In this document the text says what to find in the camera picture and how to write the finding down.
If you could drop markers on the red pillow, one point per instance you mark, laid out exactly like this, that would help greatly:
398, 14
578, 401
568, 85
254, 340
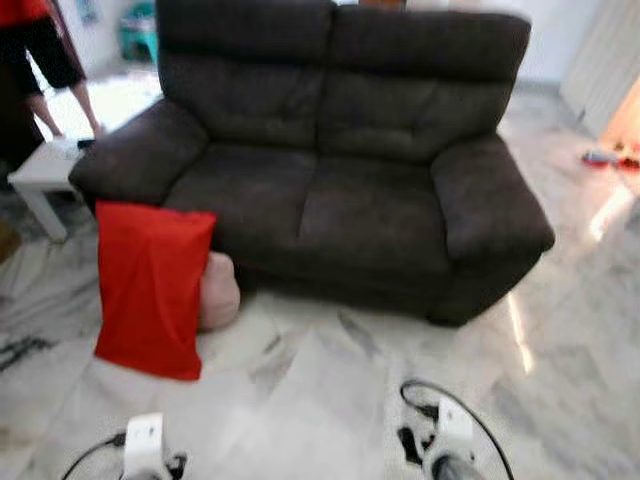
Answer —
150, 290

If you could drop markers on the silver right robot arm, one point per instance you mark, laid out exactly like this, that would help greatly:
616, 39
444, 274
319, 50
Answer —
455, 470

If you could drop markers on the dark grey two-seat sofa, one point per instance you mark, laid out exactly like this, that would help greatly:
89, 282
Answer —
330, 200

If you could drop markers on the white side table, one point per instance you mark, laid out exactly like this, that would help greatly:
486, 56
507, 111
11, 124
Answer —
45, 165

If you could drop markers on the red round plate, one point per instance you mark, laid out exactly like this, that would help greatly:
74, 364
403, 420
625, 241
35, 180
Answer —
598, 158

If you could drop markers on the white louvred door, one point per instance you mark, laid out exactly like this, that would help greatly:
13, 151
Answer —
605, 60

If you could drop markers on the teal plastic stool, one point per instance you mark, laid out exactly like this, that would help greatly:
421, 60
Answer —
138, 35

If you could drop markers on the person in red shirt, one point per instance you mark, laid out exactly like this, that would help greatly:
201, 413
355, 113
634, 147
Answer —
45, 45

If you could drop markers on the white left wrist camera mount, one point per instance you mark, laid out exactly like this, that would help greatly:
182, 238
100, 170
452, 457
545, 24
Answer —
143, 445

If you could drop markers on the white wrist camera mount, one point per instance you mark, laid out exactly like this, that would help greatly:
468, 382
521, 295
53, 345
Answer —
455, 425
143, 445

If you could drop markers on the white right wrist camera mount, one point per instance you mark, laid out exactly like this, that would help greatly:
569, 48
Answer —
455, 425

